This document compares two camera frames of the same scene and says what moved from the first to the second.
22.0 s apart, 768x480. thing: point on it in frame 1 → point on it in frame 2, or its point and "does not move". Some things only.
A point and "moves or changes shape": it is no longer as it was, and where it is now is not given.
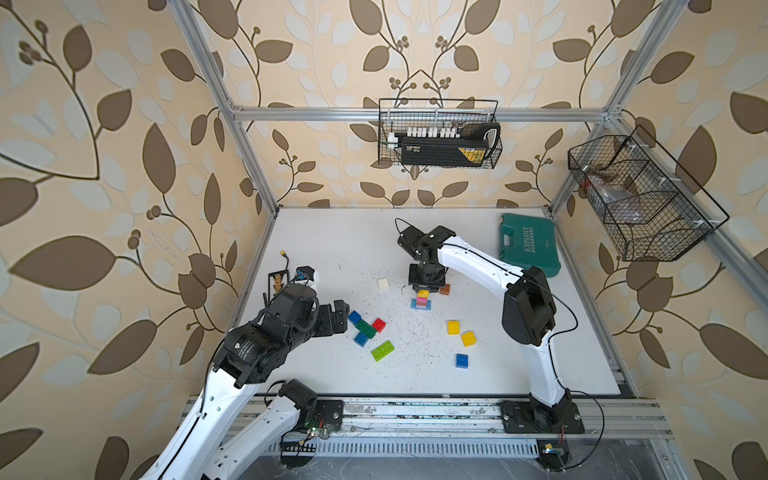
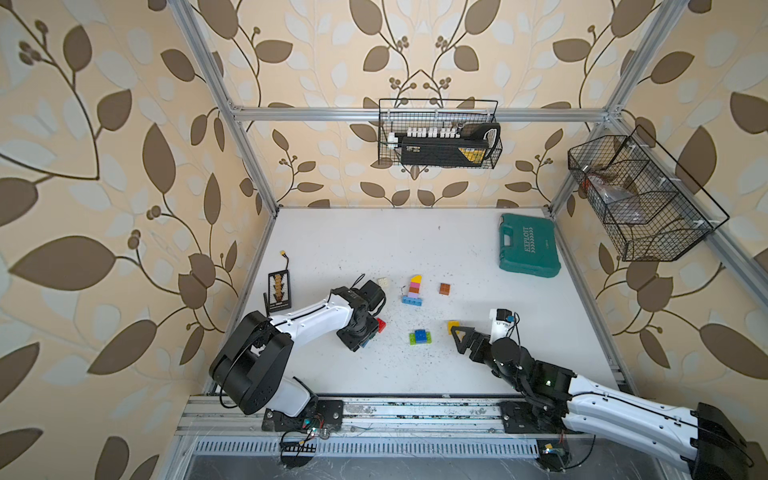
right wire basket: [648, 216] does not move
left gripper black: [330, 325] → [353, 342]
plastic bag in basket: [621, 200] does not move
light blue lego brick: [413, 305] moves or changes shape
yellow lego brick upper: [453, 327] does not move
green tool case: [529, 241] does not move
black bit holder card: [276, 281] does not move
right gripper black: [412, 280] → [481, 339]
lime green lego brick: [383, 351] → [413, 338]
